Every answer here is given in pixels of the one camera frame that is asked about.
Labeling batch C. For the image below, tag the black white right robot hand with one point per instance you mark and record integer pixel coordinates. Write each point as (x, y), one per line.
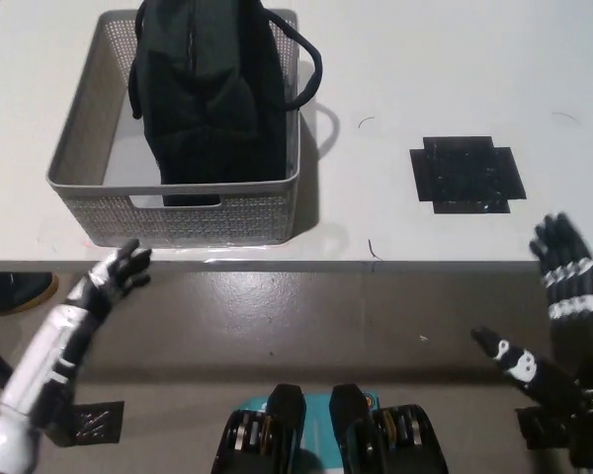
(583, 345)

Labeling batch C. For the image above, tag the black tape patch rectangular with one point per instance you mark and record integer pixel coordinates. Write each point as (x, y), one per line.
(543, 427)
(99, 419)

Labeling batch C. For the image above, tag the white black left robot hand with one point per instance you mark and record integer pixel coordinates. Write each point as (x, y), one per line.
(54, 345)

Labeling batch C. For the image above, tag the grey perforated plastic basket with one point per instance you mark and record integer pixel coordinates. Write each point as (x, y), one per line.
(257, 217)

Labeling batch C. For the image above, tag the black fabric lunch bag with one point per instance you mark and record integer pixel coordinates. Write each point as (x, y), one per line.
(212, 99)

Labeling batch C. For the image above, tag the black tape patch cross-shaped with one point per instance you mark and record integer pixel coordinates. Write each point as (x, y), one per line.
(467, 173)

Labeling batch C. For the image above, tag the black shoe tan sole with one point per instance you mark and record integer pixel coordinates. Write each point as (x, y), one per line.
(15, 291)

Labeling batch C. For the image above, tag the black teal robot torso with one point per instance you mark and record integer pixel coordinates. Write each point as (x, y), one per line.
(356, 434)

